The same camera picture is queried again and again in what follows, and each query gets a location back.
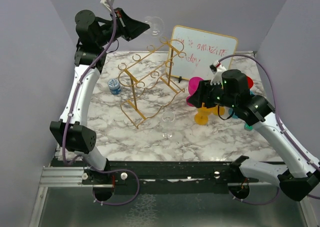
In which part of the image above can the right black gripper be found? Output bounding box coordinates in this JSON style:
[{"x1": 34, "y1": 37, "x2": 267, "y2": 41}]
[{"x1": 186, "y1": 79, "x2": 237, "y2": 109}]

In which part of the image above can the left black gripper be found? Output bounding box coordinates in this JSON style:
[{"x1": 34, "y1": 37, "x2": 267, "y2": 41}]
[{"x1": 94, "y1": 6, "x2": 149, "y2": 47}]

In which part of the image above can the orange wine glass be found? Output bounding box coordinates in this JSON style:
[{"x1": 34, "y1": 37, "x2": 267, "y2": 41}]
[{"x1": 194, "y1": 107, "x2": 213, "y2": 126}]

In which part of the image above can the pink wine glass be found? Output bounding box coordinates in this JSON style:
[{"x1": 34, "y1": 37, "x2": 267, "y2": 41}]
[{"x1": 186, "y1": 76, "x2": 204, "y2": 107}]

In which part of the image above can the yellow wine glass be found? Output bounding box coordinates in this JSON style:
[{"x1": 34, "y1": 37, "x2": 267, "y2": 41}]
[{"x1": 208, "y1": 105, "x2": 225, "y2": 116}]

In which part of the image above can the clear wine glass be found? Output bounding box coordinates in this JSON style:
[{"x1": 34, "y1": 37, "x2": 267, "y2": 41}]
[
  {"x1": 161, "y1": 110, "x2": 176, "y2": 138},
  {"x1": 144, "y1": 16, "x2": 165, "y2": 38}
]

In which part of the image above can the gold wire glass rack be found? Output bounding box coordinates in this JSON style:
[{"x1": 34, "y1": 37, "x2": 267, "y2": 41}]
[{"x1": 117, "y1": 37, "x2": 186, "y2": 129}]

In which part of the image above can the blue wine glass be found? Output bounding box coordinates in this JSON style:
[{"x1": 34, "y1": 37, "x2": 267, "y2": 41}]
[{"x1": 232, "y1": 113, "x2": 239, "y2": 119}]

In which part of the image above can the red wine glass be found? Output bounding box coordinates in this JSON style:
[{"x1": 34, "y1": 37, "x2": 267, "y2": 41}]
[{"x1": 246, "y1": 76, "x2": 254, "y2": 89}]

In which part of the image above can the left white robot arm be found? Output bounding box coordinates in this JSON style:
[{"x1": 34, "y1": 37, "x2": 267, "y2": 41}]
[{"x1": 49, "y1": 8, "x2": 150, "y2": 185}]

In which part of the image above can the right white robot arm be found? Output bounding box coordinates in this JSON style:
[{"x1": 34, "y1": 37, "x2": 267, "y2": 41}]
[{"x1": 187, "y1": 69, "x2": 320, "y2": 202}]

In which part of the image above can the gold framed whiteboard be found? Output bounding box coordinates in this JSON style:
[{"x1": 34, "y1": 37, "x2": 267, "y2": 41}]
[{"x1": 171, "y1": 25, "x2": 238, "y2": 80}]

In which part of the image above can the teal green cube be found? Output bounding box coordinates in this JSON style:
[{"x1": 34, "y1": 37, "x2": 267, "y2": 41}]
[{"x1": 244, "y1": 123, "x2": 253, "y2": 131}]

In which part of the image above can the blue patterned small jar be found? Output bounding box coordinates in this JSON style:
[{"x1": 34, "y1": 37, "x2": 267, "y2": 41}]
[{"x1": 107, "y1": 78, "x2": 122, "y2": 95}]

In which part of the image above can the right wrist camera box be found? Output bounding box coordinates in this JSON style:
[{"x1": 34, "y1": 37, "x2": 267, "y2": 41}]
[{"x1": 209, "y1": 60, "x2": 227, "y2": 85}]

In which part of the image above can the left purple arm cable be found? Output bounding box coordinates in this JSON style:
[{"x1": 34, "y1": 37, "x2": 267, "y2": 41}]
[{"x1": 61, "y1": 0, "x2": 118, "y2": 166}]

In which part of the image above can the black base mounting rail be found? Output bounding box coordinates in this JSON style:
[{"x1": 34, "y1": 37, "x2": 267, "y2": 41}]
[{"x1": 82, "y1": 161, "x2": 257, "y2": 195}]

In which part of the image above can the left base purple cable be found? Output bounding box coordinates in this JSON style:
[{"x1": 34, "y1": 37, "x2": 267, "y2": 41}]
[{"x1": 91, "y1": 168, "x2": 141, "y2": 207}]

